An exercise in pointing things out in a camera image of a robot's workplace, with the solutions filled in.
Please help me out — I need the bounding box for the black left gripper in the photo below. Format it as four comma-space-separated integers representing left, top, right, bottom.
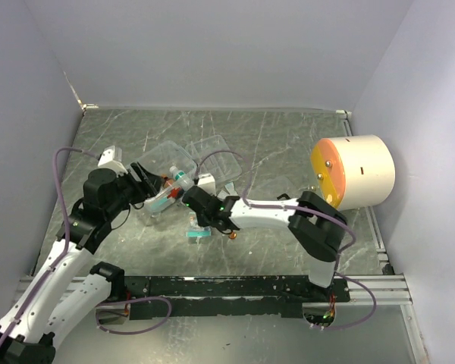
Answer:
105, 160, 165, 219

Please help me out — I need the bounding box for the brown syrup bottle orange cap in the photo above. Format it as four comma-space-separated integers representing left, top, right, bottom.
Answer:
162, 174, 178, 198

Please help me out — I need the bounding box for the clear bandage bag teal header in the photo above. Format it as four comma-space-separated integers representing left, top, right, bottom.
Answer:
145, 194, 176, 214

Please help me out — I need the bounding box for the white teal swab packet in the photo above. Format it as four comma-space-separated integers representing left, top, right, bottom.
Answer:
224, 182, 238, 196

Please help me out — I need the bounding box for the clear plastic medicine box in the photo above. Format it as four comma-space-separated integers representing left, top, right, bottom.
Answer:
129, 140, 197, 215

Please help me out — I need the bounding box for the white plastic medicine bottle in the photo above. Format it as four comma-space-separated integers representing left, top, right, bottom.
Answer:
169, 165, 194, 191

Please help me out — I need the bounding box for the clear divider tray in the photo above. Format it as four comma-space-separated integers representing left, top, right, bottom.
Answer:
185, 135, 242, 187

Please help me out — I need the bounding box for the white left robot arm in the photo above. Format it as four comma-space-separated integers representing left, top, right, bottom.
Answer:
0, 164, 164, 363

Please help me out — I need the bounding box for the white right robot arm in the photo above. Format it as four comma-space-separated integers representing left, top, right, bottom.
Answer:
182, 186, 347, 302

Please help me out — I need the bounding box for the round pastel drawer cabinet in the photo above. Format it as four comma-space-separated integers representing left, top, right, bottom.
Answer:
310, 135, 395, 211

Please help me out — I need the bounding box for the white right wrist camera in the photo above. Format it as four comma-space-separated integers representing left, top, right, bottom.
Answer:
197, 173, 216, 195

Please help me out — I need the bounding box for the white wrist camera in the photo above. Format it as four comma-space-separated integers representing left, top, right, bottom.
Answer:
97, 146, 127, 176
197, 173, 216, 195

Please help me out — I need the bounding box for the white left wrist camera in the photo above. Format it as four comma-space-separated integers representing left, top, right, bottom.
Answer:
97, 146, 127, 176

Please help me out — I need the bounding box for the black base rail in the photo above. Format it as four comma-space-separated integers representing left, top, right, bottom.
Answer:
79, 260, 352, 322

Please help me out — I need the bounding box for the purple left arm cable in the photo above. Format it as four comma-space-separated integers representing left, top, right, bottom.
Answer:
0, 146, 173, 364

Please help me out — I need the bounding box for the aluminium frame rail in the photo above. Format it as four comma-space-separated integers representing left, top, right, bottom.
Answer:
17, 275, 413, 309

